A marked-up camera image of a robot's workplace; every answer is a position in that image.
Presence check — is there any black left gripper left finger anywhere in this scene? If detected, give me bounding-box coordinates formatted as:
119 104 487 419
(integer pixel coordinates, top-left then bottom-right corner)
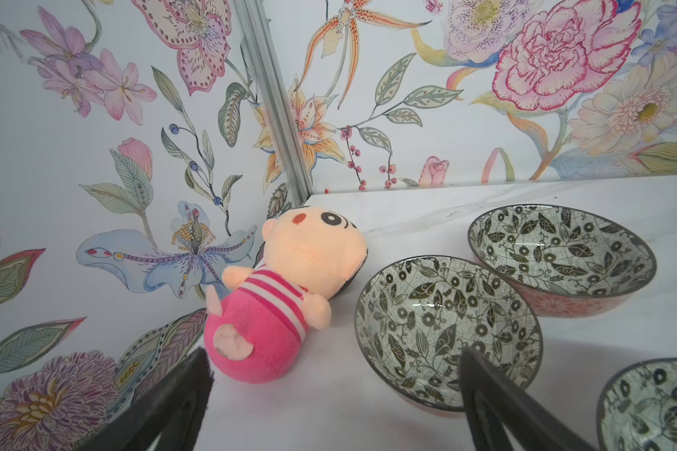
82 348 214 451

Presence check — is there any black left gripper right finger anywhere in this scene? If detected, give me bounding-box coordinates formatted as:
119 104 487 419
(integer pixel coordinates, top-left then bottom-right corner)
458 349 593 451

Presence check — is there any patterned bowl near doll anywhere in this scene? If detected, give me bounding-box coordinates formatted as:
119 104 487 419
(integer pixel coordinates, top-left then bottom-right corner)
354 256 543 415

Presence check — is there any pink plush doll toy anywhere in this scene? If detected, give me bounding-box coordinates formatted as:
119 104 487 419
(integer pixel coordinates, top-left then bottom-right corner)
204 207 368 384

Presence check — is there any patterned bowl front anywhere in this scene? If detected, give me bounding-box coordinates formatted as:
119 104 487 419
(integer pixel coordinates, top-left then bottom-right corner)
596 357 677 451

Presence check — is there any patterned bowl far back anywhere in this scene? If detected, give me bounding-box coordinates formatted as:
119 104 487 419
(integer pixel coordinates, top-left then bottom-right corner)
467 204 658 319

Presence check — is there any aluminium left corner post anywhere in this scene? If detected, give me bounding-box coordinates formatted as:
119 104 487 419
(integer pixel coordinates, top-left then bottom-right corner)
235 0 312 205

